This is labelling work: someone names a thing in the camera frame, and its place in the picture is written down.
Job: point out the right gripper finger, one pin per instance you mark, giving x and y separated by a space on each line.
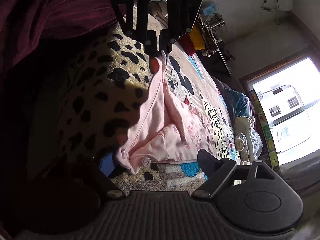
222 174

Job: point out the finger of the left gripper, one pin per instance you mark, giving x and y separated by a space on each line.
150 45
164 42

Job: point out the pink printed baby garment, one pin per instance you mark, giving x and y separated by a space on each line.
167 131

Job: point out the stack of folded clothes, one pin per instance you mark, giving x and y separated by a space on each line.
193 41

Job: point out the cream white quilted jacket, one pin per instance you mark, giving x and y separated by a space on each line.
247 141

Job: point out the colourful alphabet headboard panel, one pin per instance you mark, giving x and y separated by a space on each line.
269 153

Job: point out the Mickey Mouse plush blanket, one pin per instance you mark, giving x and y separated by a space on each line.
111 81

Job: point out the blue pillow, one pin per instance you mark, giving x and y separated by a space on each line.
237 103

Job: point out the maroon trouser leg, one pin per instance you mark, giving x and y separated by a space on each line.
25 22

